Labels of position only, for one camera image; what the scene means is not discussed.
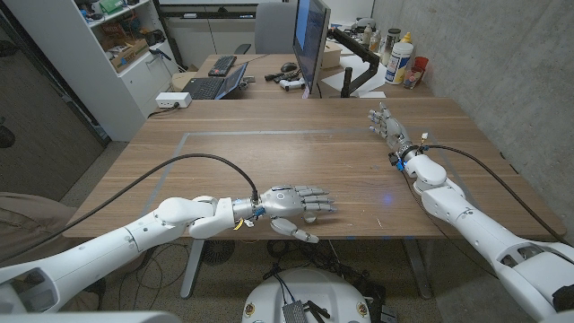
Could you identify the brown fabric cushion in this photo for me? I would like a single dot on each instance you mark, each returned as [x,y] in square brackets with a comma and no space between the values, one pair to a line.
[27,220]

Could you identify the grey table leg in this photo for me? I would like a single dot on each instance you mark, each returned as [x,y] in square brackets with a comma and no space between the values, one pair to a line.
[417,269]
[192,269]

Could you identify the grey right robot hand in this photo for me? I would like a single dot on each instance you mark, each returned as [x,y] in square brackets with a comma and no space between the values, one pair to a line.
[394,130]

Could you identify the beige cardboard box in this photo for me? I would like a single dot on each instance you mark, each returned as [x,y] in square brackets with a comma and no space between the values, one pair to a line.
[333,56]

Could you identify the black round fan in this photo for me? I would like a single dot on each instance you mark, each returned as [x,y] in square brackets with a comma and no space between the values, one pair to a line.
[217,252]

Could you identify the black computer mouse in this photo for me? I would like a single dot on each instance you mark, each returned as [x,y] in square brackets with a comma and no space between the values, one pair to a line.
[289,67]

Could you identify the black remote control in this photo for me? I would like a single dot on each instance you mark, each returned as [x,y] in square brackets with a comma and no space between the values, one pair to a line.
[280,76]

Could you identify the clear drinking glass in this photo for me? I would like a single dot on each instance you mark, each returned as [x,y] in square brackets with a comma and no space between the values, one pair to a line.
[411,78]

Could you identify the open cardboard box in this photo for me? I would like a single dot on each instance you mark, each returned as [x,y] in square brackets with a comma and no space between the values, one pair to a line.
[130,53]

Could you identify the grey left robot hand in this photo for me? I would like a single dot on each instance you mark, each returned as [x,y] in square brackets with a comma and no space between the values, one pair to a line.
[287,202]

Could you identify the small pale bottle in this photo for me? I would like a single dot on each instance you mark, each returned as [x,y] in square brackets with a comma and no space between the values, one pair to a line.
[367,35]

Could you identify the white wipes canister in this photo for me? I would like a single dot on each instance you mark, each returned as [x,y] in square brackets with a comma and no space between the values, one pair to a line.
[398,63]

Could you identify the open black laptop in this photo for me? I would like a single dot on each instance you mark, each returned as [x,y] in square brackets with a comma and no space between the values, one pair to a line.
[206,87]

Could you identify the white shelf cabinet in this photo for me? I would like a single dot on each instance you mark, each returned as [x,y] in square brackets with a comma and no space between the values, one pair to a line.
[89,81]

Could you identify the white low cabinet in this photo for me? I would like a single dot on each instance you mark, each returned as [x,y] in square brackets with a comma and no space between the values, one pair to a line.
[197,40]

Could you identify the grey office chair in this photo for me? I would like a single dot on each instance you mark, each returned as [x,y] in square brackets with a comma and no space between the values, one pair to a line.
[273,27]

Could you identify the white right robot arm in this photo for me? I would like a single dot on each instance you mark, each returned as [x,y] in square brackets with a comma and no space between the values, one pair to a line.
[475,233]

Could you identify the glass jar with dark lid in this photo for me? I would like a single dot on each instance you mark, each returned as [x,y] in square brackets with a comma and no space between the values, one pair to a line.
[389,45]

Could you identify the yellow capped bottle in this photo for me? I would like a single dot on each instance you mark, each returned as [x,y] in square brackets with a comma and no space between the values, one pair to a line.
[406,37]

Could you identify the white game controller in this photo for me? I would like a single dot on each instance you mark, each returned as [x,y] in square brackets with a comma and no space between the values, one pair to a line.
[291,84]

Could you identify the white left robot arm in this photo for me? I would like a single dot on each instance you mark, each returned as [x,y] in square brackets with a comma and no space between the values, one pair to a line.
[103,249]

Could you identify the green box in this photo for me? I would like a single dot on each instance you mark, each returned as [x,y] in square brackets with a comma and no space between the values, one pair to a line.
[110,5]

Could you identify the white power strip box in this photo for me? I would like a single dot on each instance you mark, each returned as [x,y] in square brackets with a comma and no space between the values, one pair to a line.
[172,99]

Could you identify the black keyboard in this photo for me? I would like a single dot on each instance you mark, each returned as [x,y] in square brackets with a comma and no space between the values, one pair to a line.
[223,65]

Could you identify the white paper sheets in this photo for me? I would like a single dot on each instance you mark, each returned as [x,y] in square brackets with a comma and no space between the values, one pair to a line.
[331,81]

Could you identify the red cup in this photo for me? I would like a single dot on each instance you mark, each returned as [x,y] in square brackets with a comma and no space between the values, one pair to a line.
[420,63]

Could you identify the black computer monitor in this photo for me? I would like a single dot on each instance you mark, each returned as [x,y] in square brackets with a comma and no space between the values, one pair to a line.
[309,40]

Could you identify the grey electronics box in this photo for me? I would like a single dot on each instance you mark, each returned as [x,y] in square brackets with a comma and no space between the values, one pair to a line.
[294,313]

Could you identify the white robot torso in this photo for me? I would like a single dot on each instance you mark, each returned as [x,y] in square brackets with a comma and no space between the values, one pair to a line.
[314,287]

